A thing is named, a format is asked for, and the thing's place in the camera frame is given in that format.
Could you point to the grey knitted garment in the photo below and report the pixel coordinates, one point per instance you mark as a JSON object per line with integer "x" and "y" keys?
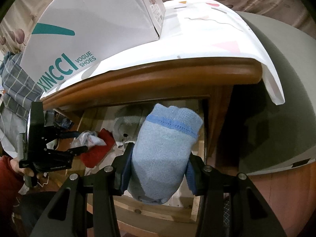
{"x": 126, "y": 130}

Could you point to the white XINCCI shoe box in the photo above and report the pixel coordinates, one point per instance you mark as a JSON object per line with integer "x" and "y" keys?
{"x": 72, "y": 35}

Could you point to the open wooden drawer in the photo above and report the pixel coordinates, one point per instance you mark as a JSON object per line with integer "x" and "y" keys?
{"x": 182, "y": 205}

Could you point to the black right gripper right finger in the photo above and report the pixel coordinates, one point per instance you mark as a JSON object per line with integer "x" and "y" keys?
{"x": 195, "y": 175}

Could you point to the brown wooden nightstand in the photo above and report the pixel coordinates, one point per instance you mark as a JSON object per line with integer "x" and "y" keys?
{"x": 211, "y": 78}

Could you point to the grey plaid fabric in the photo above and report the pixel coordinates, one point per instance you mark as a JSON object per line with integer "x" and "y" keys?
{"x": 20, "y": 89}

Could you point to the red garment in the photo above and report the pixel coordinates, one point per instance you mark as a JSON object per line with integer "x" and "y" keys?
{"x": 95, "y": 154}

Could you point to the light blue underwear garment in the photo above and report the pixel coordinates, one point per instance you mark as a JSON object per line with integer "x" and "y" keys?
{"x": 161, "y": 153}

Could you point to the person's left hand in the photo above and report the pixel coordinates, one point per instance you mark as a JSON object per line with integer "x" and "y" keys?
{"x": 21, "y": 171}

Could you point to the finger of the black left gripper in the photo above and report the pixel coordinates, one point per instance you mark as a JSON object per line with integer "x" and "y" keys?
{"x": 66, "y": 134}
{"x": 62, "y": 160}

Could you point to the white patterned small garment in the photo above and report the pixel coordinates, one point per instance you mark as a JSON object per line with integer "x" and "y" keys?
{"x": 88, "y": 139}

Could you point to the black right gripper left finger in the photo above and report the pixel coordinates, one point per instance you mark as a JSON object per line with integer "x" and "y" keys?
{"x": 123, "y": 169}

